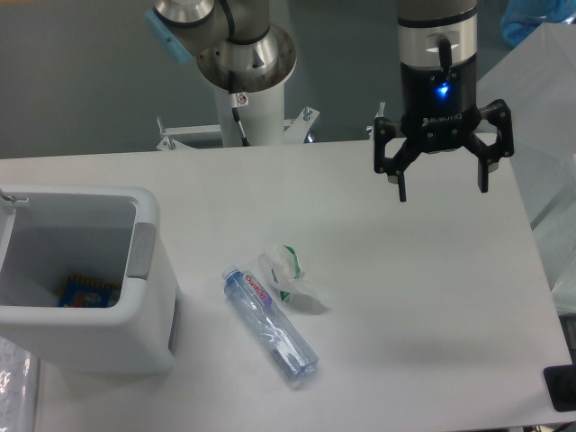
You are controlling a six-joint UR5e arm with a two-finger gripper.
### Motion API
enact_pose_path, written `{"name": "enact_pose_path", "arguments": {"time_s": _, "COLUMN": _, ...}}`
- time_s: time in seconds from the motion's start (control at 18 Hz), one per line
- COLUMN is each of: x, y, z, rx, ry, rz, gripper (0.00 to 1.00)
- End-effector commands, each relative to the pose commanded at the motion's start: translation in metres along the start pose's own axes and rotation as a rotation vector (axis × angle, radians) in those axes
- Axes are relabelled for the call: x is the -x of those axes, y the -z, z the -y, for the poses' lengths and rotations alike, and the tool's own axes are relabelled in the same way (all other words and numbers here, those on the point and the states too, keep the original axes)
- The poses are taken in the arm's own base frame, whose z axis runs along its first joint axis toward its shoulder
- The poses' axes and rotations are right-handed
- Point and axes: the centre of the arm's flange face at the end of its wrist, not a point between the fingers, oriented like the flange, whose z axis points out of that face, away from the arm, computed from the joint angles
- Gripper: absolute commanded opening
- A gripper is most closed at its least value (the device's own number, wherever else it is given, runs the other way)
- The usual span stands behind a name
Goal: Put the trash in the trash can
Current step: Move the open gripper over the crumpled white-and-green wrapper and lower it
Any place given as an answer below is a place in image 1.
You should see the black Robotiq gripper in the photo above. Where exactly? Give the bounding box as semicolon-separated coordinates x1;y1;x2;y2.
373;61;515;203

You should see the white plastic bag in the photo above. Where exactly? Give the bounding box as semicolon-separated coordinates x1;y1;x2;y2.
257;244;332;314

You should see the clear plastic water bottle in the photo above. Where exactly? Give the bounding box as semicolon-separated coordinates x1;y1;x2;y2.
221;265;320;390

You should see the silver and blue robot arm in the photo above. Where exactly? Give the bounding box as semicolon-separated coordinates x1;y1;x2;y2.
145;1;514;192

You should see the white plastic trash can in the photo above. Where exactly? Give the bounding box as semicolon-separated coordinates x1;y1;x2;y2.
1;184;180;374

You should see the blue plastic bag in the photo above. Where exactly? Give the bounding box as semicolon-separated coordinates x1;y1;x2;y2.
500;0;575;48

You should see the black device at table edge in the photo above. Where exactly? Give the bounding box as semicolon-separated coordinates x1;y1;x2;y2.
544;364;575;412

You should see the blue snack wrapper in bin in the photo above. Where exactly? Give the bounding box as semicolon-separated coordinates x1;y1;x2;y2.
58;274;122;309

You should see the clear plastic sheet lower left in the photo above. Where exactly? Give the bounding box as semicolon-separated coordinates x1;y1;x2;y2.
1;337;39;431

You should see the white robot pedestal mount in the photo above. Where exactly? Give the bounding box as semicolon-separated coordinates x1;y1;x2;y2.
157;82;320;151

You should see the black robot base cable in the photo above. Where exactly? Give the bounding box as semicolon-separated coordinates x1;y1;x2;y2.
227;71;251;148

